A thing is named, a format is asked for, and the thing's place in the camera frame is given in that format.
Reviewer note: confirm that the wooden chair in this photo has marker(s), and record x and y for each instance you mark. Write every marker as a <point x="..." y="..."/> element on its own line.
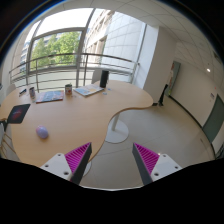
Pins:
<point x="6" y="146"/>

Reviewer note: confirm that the white table leg base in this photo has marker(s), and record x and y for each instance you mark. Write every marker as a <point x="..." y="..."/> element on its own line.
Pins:
<point x="117" y="131"/>

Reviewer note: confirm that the metal balcony railing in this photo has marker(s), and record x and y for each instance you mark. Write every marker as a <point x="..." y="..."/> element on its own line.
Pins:
<point x="54" y="71"/>

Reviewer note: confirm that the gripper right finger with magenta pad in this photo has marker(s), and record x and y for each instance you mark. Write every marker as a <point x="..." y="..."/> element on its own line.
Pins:
<point x="153" y="166"/>

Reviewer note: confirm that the lavender computer mouse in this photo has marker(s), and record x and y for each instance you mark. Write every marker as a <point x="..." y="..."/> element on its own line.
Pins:
<point x="42" y="132"/>

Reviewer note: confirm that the green wall poster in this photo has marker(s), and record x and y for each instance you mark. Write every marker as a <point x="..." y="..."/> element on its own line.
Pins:
<point x="173" y="75"/>

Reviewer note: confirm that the purple cup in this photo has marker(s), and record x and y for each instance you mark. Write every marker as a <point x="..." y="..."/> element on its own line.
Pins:
<point x="32" y="92"/>

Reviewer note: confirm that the open white book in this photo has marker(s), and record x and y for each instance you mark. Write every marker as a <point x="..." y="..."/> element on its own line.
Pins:
<point x="88" y="89"/>

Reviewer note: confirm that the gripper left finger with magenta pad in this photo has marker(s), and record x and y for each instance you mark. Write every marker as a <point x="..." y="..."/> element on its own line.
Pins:
<point x="70" y="166"/>

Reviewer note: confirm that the dark green door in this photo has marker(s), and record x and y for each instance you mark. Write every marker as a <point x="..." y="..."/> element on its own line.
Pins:
<point x="215" y="120"/>

